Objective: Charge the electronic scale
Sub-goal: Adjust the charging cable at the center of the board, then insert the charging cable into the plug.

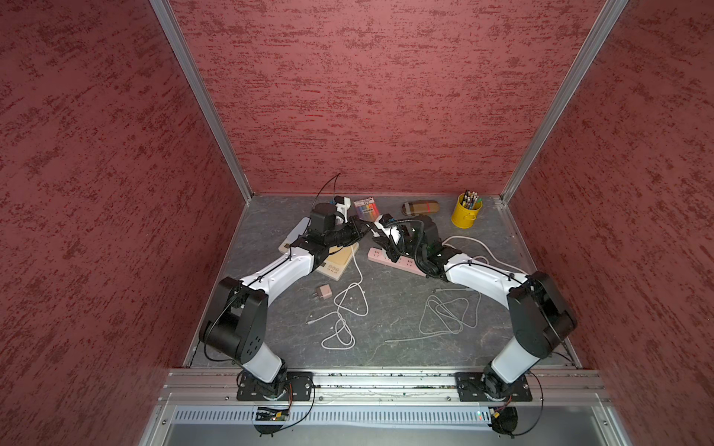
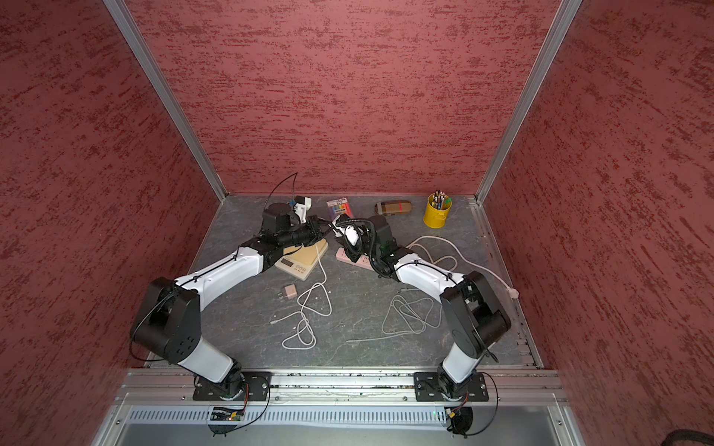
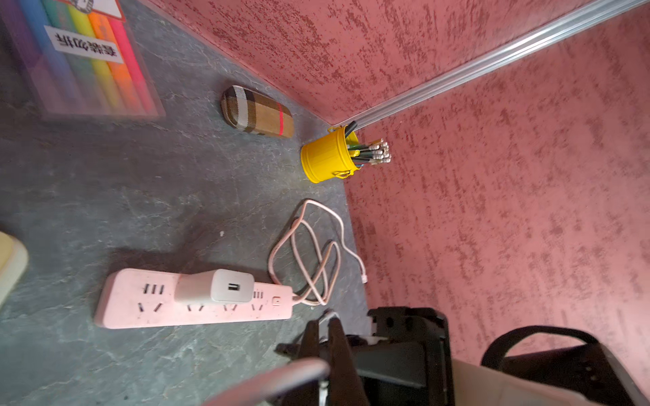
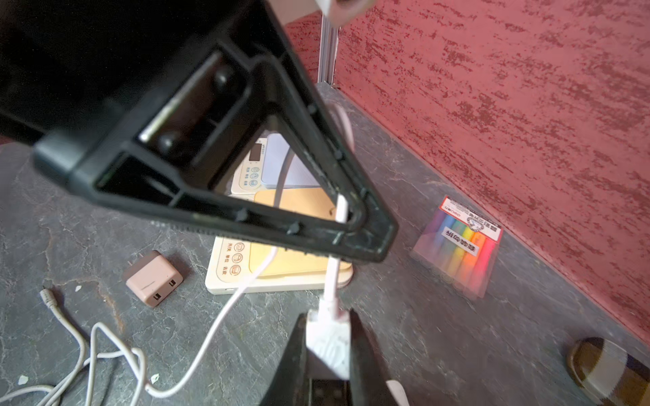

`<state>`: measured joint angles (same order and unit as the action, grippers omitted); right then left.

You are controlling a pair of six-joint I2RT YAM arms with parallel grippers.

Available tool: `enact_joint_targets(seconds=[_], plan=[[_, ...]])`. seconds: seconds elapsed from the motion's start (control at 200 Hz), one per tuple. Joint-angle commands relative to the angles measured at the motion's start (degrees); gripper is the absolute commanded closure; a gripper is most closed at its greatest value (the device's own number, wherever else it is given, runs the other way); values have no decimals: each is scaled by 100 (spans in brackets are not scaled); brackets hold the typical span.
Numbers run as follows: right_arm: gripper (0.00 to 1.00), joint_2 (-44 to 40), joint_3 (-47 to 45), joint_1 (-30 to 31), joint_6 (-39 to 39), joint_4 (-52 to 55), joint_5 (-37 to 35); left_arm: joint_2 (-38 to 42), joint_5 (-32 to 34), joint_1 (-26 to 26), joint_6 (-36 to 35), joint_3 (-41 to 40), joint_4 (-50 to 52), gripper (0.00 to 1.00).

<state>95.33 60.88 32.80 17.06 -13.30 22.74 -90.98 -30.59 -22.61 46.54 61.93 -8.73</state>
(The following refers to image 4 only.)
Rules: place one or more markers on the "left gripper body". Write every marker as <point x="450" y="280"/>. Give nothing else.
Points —
<point x="57" y="56"/>

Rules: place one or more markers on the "brown striped glasses case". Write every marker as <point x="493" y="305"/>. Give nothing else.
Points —
<point x="608" y="374"/>

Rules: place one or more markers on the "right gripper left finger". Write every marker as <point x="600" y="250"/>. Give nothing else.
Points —
<point x="290" y="384"/>

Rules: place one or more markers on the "pink USB charger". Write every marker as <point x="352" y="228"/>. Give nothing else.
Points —
<point x="153" y="278"/>

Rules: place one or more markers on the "colourful sticky flags pack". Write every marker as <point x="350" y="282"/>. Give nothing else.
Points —
<point x="461" y="246"/>

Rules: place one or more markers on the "lavender kitchen scale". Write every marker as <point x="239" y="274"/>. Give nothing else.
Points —
<point x="260" y="168"/>

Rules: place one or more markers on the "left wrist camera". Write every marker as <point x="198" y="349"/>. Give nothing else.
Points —
<point x="338" y="12"/>

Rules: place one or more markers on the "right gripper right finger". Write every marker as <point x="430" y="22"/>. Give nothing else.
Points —
<point x="367" y="383"/>

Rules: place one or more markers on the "yellow kitchen scale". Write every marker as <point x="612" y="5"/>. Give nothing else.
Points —
<point x="233" y="261"/>

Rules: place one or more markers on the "white USB charger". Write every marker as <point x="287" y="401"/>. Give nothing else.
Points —
<point x="328" y="342"/>

